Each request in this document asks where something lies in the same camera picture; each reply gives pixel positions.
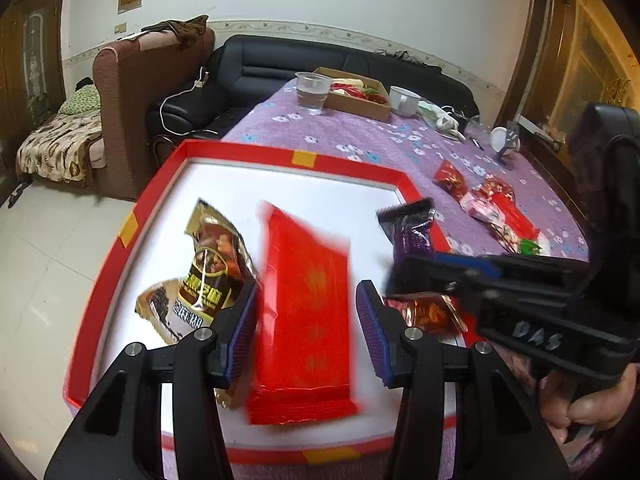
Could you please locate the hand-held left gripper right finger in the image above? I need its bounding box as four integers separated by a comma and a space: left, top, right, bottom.
355, 280, 571, 480

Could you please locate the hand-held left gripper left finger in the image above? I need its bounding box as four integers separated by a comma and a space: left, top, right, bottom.
45, 280, 262, 480

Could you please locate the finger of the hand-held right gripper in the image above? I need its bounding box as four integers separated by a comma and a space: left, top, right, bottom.
387, 255, 483, 301
434, 252, 503, 281

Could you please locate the purple snack packet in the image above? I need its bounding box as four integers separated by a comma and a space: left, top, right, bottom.
376, 198, 437, 261

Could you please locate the long plain red snack packet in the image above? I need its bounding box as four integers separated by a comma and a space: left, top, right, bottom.
245, 201, 359, 426

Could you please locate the red box with white inside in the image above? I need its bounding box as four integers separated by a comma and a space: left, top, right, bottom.
62, 139, 468, 466

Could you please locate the person's right hand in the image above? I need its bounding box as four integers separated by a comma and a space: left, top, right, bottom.
540, 360, 640, 447

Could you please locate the orange-red foil snack packet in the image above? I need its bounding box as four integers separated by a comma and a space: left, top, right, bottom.
385, 292, 468, 336

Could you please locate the red and white snack packet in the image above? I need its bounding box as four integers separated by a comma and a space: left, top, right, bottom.
487, 200, 542, 253

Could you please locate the brown snack packet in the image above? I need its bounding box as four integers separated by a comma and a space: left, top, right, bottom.
135, 199, 263, 409

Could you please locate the empty clear plastic cup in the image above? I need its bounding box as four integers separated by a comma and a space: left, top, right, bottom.
465, 116, 494, 141

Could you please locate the white and pale green cloth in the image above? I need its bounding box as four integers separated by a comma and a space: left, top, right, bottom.
417, 101, 463, 139

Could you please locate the purple floral tablecloth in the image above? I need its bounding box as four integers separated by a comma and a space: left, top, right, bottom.
160, 77, 592, 480

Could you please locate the white mug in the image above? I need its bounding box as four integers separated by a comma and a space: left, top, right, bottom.
389, 86, 422, 117

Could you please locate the brown cardboard box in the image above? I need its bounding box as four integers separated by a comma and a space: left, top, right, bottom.
312, 66, 393, 122

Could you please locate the clear plastic cup with water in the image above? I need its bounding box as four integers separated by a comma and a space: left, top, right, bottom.
295, 72, 332, 116

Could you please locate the wooden display cabinet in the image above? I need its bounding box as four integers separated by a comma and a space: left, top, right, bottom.
495, 0, 640, 241

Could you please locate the brown armchair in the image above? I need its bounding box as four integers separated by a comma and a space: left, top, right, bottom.
92, 27, 216, 202

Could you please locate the leaf-print blanket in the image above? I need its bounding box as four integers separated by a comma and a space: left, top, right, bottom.
15, 110, 106, 184

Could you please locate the black leather sofa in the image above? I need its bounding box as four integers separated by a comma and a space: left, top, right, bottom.
147, 35, 478, 141

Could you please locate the green patterned pillow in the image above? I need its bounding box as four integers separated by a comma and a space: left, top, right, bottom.
60, 85, 101, 116

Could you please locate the brown clothes pile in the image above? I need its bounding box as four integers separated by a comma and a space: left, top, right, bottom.
141, 15, 209, 46

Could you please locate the brown wooden door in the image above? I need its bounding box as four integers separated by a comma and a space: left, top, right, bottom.
0, 0, 69, 201

